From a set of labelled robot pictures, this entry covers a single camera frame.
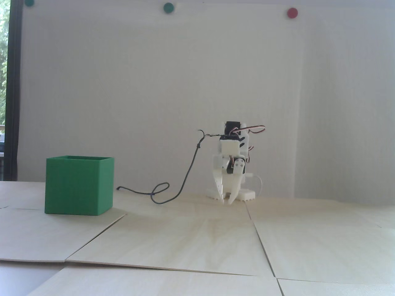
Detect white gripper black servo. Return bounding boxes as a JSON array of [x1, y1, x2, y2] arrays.
[[212, 154, 248, 205]]

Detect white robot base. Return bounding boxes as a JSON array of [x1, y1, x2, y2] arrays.
[[206, 174, 256, 202]]

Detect green box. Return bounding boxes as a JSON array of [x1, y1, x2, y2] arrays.
[[44, 156, 115, 216]]

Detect white backdrop board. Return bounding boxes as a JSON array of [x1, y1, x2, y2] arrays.
[[19, 0, 302, 198]]

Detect white power cable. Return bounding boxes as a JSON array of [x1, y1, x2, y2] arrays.
[[247, 174, 264, 196]]

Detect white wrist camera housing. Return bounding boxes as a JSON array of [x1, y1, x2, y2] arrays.
[[220, 137, 241, 156]]

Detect black camera cable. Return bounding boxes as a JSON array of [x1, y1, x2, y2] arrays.
[[117, 129, 221, 204]]

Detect red white servo wire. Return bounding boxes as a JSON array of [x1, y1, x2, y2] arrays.
[[234, 125, 266, 135]]

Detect dark window frame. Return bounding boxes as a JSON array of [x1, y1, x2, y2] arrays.
[[7, 0, 24, 181]]

